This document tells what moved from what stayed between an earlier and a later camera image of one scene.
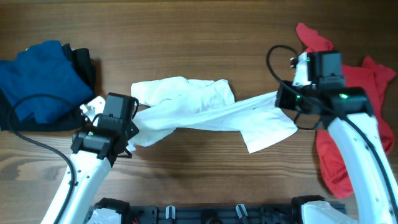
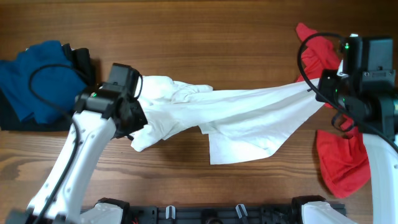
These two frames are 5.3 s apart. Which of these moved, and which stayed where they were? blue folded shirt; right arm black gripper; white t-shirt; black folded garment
Moved: right arm black gripper; white t-shirt
Stayed: blue folded shirt; black folded garment
